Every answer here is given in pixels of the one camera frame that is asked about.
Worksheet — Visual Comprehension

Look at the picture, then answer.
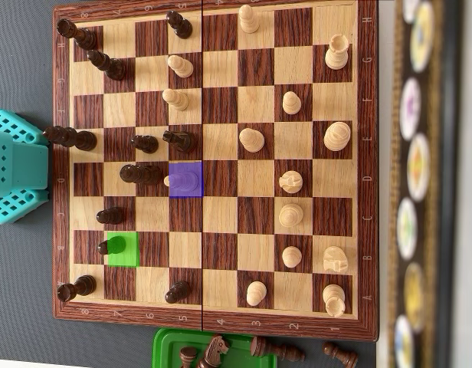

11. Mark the light wooden pawn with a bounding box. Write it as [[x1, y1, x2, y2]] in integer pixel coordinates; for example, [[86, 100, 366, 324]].
[[166, 54, 195, 79], [245, 280, 268, 307], [238, 4, 261, 35], [163, 170, 201, 193], [238, 127, 266, 154], [282, 90, 303, 116], [161, 87, 190, 113], [281, 245, 303, 269]]

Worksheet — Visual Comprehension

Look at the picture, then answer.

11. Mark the dark wooden pawn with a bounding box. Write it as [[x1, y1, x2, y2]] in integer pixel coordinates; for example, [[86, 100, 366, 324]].
[[97, 235, 127, 256], [179, 346, 199, 368], [166, 10, 194, 40], [130, 134, 159, 155], [321, 341, 359, 368], [164, 280, 192, 304], [96, 206, 126, 226]]

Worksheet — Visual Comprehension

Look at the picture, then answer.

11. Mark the wooden chessboard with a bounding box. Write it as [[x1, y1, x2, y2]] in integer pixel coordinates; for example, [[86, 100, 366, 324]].
[[51, 0, 381, 343]]

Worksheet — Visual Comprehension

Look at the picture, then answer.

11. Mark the light wooden knight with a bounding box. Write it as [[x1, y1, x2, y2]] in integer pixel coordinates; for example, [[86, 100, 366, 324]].
[[278, 170, 304, 196], [322, 245, 349, 274]]

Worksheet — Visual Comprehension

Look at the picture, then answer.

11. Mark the light pawn row C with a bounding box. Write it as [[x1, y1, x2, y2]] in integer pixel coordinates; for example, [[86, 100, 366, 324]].
[[278, 202, 306, 230]]

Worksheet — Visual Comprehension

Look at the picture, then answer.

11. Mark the dark wooden knight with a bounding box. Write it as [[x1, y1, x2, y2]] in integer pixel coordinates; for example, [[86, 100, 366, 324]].
[[162, 130, 195, 155], [198, 333, 231, 368]]

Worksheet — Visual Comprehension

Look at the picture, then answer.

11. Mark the dark wooden queen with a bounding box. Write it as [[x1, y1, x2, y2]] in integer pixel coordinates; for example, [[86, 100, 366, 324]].
[[119, 163, 163, 187]]

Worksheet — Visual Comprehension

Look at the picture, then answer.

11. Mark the light wooden rook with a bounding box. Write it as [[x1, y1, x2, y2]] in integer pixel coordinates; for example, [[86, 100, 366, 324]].
[[324, 33, 350, 71], [322, 283, 346, 319]]

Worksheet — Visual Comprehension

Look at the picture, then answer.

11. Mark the dark wooden king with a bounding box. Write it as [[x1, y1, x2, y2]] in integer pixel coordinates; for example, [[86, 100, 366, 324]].
[[42, 126, 98, 152]]

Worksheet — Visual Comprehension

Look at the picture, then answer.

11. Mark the dark wooden bishop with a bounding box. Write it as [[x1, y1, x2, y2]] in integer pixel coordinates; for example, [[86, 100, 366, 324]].
[[249, 336, 306, 363], [86, 49, 126, 81]]

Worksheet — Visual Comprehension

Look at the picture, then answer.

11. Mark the green plastic tray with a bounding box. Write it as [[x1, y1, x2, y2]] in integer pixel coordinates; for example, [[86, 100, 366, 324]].
[[152, 327, 279, 368]]

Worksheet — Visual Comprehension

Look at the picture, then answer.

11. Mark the dark wooden rook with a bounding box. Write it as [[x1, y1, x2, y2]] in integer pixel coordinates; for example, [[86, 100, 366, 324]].
[[56, 274, 97, 302], [56, 18, 98, 51]]

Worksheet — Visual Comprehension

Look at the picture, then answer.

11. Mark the dark box with round pictures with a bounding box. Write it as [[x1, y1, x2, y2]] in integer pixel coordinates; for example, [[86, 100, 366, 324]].
[[387, 0, 464, 368]]

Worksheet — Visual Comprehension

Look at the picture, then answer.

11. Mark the dark grey table mat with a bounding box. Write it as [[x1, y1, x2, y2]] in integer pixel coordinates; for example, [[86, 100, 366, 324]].
[[0, 0, 379, 368]]

